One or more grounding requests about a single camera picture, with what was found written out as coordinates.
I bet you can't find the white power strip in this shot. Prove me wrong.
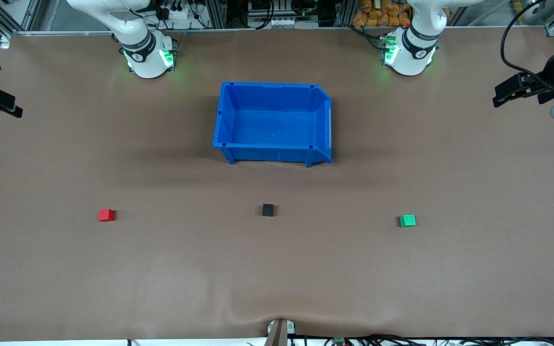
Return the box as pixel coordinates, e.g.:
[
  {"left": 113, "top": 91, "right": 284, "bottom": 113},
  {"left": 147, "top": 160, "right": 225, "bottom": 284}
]
[{"left": 159, "top": 5, "right": 197, "bottom": 21}]

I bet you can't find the blue plastic storage bin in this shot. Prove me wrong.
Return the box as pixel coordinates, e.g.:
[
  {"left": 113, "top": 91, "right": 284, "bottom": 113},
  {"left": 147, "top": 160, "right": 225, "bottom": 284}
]
[{"left": 213, "top": 81, "right": 333, "bottom": 168}]

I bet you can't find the metal table clamp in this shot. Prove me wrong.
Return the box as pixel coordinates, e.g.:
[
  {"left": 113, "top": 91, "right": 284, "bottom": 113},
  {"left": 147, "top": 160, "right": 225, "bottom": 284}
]
[{"left": 266, "top": 318, "right": 297, "bottom": 346}]

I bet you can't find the brown table mat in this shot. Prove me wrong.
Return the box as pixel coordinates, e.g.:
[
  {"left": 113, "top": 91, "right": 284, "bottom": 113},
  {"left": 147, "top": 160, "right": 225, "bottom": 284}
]
[{"left": 0, "top": 26, "right": 554, "bottom": 343}]

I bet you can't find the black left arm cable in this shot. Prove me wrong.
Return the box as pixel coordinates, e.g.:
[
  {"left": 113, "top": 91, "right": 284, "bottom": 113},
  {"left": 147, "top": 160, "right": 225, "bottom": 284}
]
[{"left": 500, "top": 0, "right": 554, "bottom": 92}]

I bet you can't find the orange bag pile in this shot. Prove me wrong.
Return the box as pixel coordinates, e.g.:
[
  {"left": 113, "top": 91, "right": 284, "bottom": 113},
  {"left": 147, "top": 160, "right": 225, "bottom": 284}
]
[{"left": 353, "top": 0, "right": 413, "bottom": 27}]

